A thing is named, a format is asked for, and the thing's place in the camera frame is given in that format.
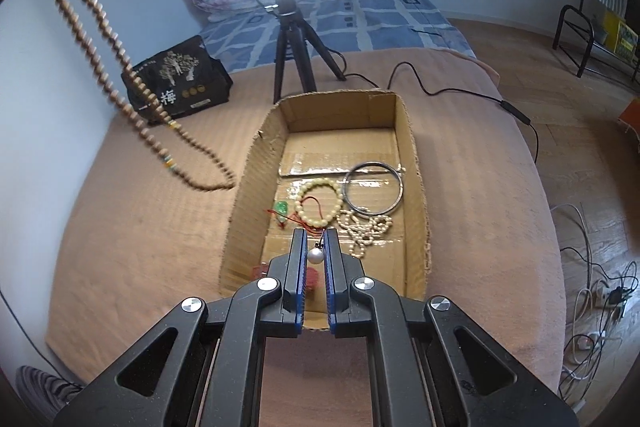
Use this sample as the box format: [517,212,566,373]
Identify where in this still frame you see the red strap wrist watch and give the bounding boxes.
[252,261,319,293]

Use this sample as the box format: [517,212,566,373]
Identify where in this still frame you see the white pearl necklace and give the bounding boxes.
[335,207,394,260]

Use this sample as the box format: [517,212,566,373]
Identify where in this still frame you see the pearl earring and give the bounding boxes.
[307,243,326,265]

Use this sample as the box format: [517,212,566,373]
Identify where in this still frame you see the green jade pendant red cord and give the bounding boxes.
[264,196,327,239]

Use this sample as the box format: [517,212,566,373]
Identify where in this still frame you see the silver blue bangle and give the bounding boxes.
[342,160,406,217]

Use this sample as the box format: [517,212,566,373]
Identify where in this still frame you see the cream bead bracelet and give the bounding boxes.
[293,176,346,230]

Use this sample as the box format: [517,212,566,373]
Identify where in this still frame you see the brown wooden bead mala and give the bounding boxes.
[53,0,236,192]

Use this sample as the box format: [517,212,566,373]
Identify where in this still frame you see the cardboard box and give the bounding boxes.
[219,91,431,300]

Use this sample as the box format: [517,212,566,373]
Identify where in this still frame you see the black snack bag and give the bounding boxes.
[132,35,233,118]

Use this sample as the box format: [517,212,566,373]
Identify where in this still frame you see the black tripod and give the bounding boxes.
[265,0,346,103]

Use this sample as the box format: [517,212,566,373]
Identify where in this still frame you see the blue checkered bedsheet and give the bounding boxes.
[201,0,474,72]

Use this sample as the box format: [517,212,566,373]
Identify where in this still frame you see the black metal shoe rack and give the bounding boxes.
[552,0,639,88]

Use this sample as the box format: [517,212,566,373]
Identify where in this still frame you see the floor cables and power strip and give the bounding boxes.
[549,204,640,403]

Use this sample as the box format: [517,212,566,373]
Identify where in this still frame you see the black power cable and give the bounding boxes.
[324,48,542,166]

